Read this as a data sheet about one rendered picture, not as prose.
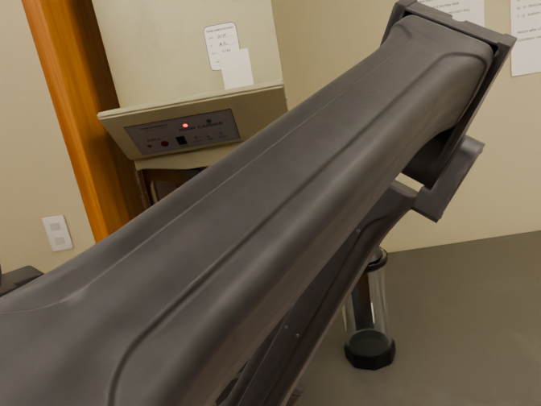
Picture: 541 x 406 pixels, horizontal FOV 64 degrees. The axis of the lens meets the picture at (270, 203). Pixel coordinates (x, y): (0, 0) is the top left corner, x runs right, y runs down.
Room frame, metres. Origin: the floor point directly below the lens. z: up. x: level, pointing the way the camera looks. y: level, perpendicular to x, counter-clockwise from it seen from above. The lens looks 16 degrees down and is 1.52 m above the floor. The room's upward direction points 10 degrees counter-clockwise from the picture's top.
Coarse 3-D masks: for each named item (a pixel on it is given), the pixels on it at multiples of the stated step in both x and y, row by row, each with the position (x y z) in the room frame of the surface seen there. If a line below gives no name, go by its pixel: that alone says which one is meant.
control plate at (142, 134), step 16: (224, 112) 0.76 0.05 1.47; (128, 128) 0.77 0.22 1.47; (144, 128) 0.78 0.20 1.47; (160, 128) 0.78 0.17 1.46; (176, 128) 0.78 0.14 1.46; (192, 128) 0.79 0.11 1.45; (208, 128) 0.79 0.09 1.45; (224, 128) 0.79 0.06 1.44; (144, 144) 0.81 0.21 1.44; (160, 144) 0.81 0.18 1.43; (176, 144) 0.82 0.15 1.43; (192, 144) 0.82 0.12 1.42
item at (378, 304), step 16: (384, 256) 0.73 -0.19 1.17; (368, 272) 0.71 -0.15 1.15; (384, 272) 0.74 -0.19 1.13; (368, 288) 0.71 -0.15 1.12; (384, 288) 0.73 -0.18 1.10; (352, 304) 0.73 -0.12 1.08; (368, 304) 0.71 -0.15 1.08; (384, 304) 0.73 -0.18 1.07; (352, 320) 0.73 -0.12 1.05; (368, 320) 0.71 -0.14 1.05; (384, 320) 0.72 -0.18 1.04; (352, 336) 0.73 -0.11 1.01; (368, 336) 0.72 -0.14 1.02; (384, 336) 0.72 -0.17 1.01; (352, 352) 0.74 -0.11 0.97; (368, 352) 0.72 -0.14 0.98; (384, 352) 0.72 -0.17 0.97
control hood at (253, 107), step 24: (192, 96) 0.74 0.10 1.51; (216, 96) 0.74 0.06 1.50; (240, 96) 0.74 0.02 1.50; (264, 96) 0.74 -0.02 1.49; (120, 120) 0.76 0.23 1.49; (144, 120) 0.76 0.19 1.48; (240, 120) 0.78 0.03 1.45; (264, 120) 0.79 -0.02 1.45; (120, 144) 0.81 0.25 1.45; (216, 144) 0.83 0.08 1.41
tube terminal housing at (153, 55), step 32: (96, 0) 0.87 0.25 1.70; (128, 0) 0.86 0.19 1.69; (160, 0) 0.86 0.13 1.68; (192, 0) 0.85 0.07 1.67; (224, 0) 0.85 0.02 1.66; (256, 0) 0.85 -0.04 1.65; (128, 32) 0.86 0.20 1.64; (160, 32) 0.86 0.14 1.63; (192, 32) 0.85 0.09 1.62; (256, 32) 0.85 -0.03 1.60; (128, 64) 0.86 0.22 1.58; (160, 64) 0.86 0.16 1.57; (192, 64) 0.86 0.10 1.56; (256, 64) 0.85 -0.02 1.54; (128, 96) 0.87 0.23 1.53; (160, 96) 0.86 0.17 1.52; (160, 160) 0.86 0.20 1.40; (192, 160) 0.86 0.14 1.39
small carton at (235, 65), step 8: (224, 56) 0.77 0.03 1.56; (232, 56) 0.77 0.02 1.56; (240, 56) 0.77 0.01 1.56; (248, 56) 0.77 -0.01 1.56; (224, 64) 0.77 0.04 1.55; (232, 64) 0.77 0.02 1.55; (240, 64) 0.77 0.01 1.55; (248, 64) 0.77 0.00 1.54; (224, 72) 0.77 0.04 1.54; (232, 72) 0.77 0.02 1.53; (240, 72) 0.77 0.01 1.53; (248, 72) 0.77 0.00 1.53; (224, 80) 0.77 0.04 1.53; (232, 80) 0.77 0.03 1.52; (240, 80) 0.77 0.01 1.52; (248, 80) 0.77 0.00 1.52; (232, 88) 0.77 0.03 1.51
